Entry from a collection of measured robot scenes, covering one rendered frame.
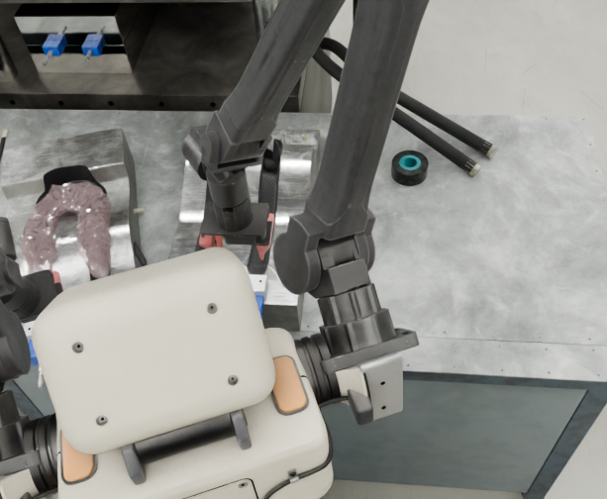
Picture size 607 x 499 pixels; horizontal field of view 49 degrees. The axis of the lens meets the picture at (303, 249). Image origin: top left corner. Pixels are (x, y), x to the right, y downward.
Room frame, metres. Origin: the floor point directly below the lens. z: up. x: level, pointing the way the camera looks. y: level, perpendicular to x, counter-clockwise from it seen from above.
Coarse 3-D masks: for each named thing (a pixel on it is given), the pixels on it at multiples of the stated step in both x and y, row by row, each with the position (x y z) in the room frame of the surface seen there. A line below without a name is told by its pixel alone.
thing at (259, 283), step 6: (252, 276) 0.72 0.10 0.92; (258, 276) 0.72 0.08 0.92; (264, 276) 0.72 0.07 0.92; (252, 282) 0.71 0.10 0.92; (258, 282) 0.70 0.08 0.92; (264, 282) 0.70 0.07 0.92; (258, 288) 0.69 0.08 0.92; (264, 288) 0.69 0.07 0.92; (258, 294) 0.69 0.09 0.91; (264, 294) 0.68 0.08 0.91; (258, 300) 0.68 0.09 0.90; (264, 300) 0.68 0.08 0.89; (258, 306) 0.66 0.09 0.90
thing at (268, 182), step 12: (276, 144) 1.04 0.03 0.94; (264, 156) 1.07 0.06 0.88; (276, 156) 1.04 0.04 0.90; (264, 168) 1.00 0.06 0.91; (276, 168) 1.01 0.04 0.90; (264, 180) 0.96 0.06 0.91; (276, 180) 0.95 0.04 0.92; (264, 192) 0.94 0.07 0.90; (276, 192) 0.93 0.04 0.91; (276, 204) 0.91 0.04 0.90; (252, 252) 0.80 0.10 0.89; (252, 264) 0.77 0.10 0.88; (264, 264) 0.77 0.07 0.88
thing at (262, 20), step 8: (256, 0) 1.43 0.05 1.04; (264, 0) 1.42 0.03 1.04; (272, 0) 1.43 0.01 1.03; (256, 8) 1.43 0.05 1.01; (264, 8) 1.42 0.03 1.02; (272, 8) 1.42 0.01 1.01; (256, 16) 1.43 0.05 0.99; (264, 16) 1.42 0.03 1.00; (256, 24) 1.43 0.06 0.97; (264, 24) 1.42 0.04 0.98; (256, 32) 1.44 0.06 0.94
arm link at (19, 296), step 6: (24, 282) 0.58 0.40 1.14; (24, 288) 0.57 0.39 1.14; (12, 294) 0.55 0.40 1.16; (18, 294) 0.55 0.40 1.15; (24, 294) 0.57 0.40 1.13; (6, 300) 0.54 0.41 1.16; (12, 300) 0.54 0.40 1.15; (18, 300) 0.55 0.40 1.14; (24, 300) 0.56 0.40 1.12; (6, 306) 0.54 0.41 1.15; (12, 306) 0.55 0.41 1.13; (18, 306) 0.56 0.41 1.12
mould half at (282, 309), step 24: (288, 144) 1.12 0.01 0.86; (312, 144) 1.11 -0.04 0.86; (192, 168) 1.00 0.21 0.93; (288, 168) 0.97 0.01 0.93; (312, 168) 0.99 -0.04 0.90; (192, 192) 0.96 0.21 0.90; (288, 192) 0.93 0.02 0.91; (192, 216) 0.91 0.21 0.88; (288, 216) 0.88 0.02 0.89; (192, 240) 0.85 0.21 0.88; (264, 312) 0.68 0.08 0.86; (288, 312) 0.67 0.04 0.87
